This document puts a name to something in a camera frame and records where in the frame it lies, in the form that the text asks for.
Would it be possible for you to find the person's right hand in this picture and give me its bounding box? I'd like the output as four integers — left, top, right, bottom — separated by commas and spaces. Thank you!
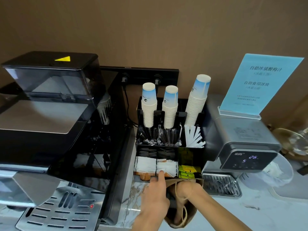
177, 182, 203, 203

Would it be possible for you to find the person's left hand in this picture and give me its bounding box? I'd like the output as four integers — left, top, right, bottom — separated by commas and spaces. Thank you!
139, 170, 170, 219

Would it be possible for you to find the brown paper bag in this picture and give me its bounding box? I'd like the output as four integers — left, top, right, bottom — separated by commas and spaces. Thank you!
165, 178, 205, 229

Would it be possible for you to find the person's right forearm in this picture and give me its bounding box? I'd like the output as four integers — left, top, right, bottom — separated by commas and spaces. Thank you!
189, 189, 246, 231

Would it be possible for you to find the person's left forearm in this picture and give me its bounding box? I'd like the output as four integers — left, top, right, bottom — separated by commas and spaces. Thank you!
131, 210, 169, 231

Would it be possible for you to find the stack of yellow-green tea packets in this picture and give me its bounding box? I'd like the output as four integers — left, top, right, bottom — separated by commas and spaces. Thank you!
179, 165, 201, 180

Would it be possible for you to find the stack of brown sachets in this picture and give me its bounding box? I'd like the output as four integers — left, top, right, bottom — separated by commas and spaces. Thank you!
134, 171, 155, 182

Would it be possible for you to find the metal drip tray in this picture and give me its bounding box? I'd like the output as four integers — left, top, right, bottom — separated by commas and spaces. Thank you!
202, 173, 242, 198

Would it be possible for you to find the stack of white sachets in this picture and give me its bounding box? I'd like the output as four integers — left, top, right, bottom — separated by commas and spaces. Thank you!
156, 159, 179, 178
136, 156, 157, 176

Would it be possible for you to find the black acrylic condiment organizer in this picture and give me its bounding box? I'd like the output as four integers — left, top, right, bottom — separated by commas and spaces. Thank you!
134, 96, 208, 181

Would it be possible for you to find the row of dark packets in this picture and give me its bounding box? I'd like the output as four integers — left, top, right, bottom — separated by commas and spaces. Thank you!
137, 147, 179, 157

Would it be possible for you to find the pile of white paper sticks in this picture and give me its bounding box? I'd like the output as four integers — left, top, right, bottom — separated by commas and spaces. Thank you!
184, 125, 206, 149

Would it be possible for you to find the pile of black wrapped stirrers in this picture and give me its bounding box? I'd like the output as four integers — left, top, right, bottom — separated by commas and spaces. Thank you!
136, 124, 182, 146

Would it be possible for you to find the grey water dispenser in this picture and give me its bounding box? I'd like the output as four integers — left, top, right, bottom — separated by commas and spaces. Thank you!
201, 94, 282, 197

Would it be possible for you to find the tall stack of white paper cups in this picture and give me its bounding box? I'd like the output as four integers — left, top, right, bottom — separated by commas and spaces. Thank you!
185, 74, 211, 126

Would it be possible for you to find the gold glass bowl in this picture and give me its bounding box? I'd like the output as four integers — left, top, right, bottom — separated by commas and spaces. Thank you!
271, 127, 308, 162

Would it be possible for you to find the blue sign in acrylic stand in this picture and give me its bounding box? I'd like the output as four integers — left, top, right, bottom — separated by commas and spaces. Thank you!
218, 53, 305, 120

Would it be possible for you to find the black and silver coffee machine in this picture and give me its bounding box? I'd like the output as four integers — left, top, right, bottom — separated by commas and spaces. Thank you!
0, 51, 128, 231

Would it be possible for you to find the black power cable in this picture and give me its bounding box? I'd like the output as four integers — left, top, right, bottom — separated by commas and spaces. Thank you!
123, 84, 139, 129

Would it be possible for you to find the black wall socket panel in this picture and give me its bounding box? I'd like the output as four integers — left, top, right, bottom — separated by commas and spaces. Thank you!
100, 66, 180, 86

